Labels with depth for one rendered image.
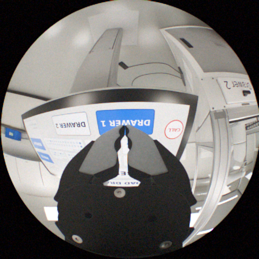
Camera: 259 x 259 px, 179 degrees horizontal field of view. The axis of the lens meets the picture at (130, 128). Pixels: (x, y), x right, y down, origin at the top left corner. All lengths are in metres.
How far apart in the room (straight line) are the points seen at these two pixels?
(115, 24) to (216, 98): 0.96
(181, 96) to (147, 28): 0.98
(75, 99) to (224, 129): 0.41
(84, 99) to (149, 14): 1.01
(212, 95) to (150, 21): 0.89
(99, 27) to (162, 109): 1.00
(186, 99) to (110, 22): 0.97
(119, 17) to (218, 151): 1.12
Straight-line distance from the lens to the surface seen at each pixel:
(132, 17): 1.01
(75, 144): 0.21
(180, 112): 0.17
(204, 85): 0.40
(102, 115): 0.15
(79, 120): 0.17
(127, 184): 0.30
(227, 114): 0.38
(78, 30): 1.16
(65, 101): 0.18
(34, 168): 2.73
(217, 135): 0.35
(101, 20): 1.04
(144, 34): 1.10
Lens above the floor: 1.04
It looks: 11 degrees down
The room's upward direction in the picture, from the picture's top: 179 degrees clockwise
